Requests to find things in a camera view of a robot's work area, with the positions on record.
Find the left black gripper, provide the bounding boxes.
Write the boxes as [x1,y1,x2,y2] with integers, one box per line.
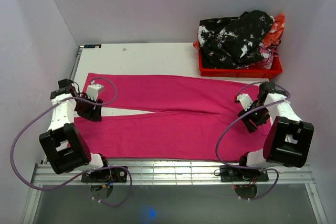
[74,93,103,122]

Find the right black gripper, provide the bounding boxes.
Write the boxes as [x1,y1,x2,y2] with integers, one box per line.
[237,101,270,133]

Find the pink trousers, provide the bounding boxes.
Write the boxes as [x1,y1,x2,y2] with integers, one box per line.
[75,73,271,162]

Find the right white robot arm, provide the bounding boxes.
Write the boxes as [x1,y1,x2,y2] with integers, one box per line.
[235,82,314,180]

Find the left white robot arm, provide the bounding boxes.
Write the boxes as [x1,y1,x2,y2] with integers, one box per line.
[39,79,111,182]

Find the red plastic bin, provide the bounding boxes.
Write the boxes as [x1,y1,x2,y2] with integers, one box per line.
[198,51,282,79]

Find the pink white patterned garment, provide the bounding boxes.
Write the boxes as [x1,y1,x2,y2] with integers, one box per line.
[251,42,279,70]

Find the black label sticker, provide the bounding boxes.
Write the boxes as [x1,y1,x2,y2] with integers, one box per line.
[83,44,101,49]

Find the black white patterned garment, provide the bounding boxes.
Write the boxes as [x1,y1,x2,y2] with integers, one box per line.
[197,10,274,69]

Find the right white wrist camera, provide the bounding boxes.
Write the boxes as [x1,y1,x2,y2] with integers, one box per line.
[235,93,253,111]

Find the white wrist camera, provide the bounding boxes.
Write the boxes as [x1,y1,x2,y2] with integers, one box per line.
[86,80,104,102]
[235,93,253,111]

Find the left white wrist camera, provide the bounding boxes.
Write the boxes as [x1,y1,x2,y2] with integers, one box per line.
[86,80,104,102]

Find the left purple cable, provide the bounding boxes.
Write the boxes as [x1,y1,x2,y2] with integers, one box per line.
[9,77,133,208]

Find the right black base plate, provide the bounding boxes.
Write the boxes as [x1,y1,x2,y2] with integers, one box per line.
[214,165,269,182]

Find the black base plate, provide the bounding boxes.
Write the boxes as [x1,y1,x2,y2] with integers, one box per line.
[214,165,269,182]
[81,166,128,184]

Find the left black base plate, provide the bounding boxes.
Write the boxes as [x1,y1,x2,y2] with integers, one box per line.
[81,166,128,184]

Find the aluminium frame rail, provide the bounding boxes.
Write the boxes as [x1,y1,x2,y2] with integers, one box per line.
[32,158,315,186]

